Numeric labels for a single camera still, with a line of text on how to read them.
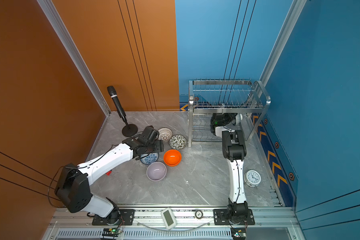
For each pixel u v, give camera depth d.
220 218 0.72
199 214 0.69
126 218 0.74
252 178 0.83
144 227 0.72
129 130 1.09
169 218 0.71
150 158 0.94
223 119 0.94
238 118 1.02
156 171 0.87
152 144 0.75
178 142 1.00
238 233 0.70
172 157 0.92
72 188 0.42
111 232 0.71
